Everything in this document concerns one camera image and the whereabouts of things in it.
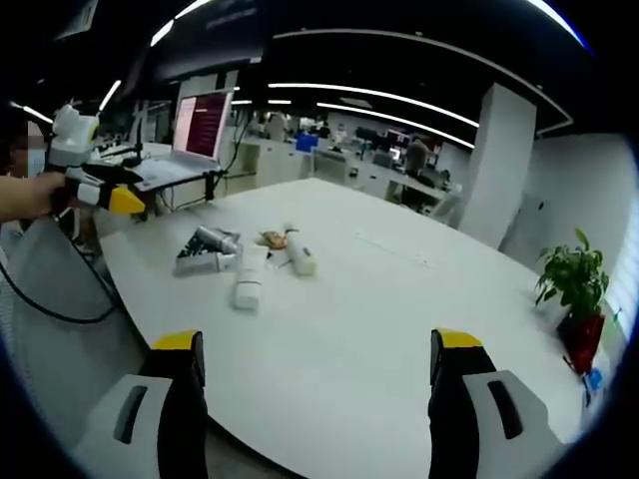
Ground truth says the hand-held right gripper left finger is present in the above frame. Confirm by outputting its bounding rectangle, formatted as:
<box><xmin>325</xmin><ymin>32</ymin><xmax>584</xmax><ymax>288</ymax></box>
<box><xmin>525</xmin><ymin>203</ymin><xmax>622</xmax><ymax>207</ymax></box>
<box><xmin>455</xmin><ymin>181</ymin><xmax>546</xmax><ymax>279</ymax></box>
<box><xmin>73</xmin><ymin>328</ymin><xmax>210</xmax><ymax>479</ymax></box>

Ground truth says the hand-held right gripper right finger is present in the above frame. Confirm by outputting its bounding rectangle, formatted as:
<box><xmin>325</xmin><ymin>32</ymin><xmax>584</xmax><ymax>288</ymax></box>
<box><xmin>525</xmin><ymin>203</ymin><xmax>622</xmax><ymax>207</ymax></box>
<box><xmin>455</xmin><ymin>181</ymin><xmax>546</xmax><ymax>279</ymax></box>
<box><xmin>427</xmin><ymin>327</ymin><xmax>569</xmax><ymax>479</ymax></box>

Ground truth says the silver skincare tube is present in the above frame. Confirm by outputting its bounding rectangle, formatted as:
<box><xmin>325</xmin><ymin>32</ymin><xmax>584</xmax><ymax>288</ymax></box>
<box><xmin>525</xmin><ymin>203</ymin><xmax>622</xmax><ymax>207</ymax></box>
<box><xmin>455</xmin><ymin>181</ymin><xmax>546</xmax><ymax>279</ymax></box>
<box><xmin>193</xmin><ymin>226</ymin><xmax>242</xmax><ymax>256</ymax></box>

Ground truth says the white skincare tube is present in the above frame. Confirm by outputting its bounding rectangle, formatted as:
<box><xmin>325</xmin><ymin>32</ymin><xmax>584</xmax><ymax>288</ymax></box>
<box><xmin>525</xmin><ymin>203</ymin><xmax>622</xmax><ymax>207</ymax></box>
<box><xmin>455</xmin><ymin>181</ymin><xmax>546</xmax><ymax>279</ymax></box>
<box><xmin>231</xmin><ymin>246</ymin><xmax>270</xmax><ymax>311</ymax></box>

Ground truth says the white skincare bottle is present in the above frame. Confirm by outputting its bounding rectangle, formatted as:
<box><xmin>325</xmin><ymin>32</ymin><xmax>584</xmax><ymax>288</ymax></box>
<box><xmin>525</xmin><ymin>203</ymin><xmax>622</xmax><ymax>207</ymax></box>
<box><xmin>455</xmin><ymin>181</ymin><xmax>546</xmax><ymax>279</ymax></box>
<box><xmin>283</xmin><ymin>223</ymin><xmax>320</xmax><ymax>279</ymax></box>

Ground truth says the person's left hand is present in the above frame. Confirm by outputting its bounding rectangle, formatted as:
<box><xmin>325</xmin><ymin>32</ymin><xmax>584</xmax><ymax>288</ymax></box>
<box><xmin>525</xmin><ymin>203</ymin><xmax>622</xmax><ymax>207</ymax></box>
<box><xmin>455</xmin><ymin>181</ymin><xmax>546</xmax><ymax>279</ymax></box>
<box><xmin>0</xmin><ymin>172</ymin><xmax>69</xmax><ymax>225</ymax></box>

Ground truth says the black desk stand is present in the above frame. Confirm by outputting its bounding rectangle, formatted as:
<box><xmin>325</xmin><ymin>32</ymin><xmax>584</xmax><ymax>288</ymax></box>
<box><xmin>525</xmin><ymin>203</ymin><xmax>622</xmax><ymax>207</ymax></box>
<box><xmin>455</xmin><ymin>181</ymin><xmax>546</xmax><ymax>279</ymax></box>
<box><xmin>121</xmin><ymin>99</ymin><xmax>147</xmax><ymax>170</ymax></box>

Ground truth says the open laptop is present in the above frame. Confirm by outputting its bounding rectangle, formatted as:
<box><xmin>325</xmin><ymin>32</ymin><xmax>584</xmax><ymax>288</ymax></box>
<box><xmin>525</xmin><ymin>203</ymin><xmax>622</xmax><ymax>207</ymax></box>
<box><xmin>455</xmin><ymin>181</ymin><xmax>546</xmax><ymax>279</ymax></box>
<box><xmin>130</xmin><ymin>89</ymin><xmax>235</xmax><ymax>192</ymax></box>

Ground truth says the small blue object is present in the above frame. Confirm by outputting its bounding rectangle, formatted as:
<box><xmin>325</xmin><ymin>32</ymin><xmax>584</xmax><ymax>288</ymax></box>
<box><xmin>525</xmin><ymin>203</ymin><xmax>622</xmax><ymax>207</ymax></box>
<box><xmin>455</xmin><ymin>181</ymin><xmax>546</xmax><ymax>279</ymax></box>
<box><xmin>582</xmin><ymin>367</ymin><xmax>606</xmax><ymax>396</ymax></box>

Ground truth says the green potted plant red pot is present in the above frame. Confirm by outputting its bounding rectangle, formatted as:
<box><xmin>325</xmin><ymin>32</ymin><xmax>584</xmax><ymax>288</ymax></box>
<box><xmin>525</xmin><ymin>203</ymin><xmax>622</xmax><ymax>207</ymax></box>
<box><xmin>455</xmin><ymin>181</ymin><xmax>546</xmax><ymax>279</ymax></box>
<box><xmin>532</xmin><ymin>227</ymin><xmax>613</xmax><ymax>376</ymax></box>

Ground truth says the dark hanging monitor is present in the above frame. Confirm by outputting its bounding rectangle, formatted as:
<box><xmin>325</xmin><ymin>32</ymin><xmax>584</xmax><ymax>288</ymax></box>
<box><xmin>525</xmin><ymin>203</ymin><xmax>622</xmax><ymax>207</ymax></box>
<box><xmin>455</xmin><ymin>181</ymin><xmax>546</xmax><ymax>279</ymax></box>
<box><xmin>149</xmin><ymin>0</ymin><xmax>272</xmax><ymax>86</ymax></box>

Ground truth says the white pillar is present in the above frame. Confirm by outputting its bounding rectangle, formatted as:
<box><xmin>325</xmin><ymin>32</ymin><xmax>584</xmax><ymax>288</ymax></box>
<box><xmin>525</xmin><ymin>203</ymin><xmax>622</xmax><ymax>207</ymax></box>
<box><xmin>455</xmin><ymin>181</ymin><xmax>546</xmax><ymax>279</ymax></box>
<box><xmin>456</xmin><ymin>82</ymin><xmax>539</xmax><ymax>250</ymax></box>

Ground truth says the black cable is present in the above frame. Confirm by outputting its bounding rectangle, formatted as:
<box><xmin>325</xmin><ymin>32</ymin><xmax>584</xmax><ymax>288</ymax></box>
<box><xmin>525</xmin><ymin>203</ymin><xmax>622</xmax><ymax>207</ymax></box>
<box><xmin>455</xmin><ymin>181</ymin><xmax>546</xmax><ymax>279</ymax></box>
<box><xmin>0</xmin><ymin>209</ymin><xmax>120</xmax><ymax>325</ymax></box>

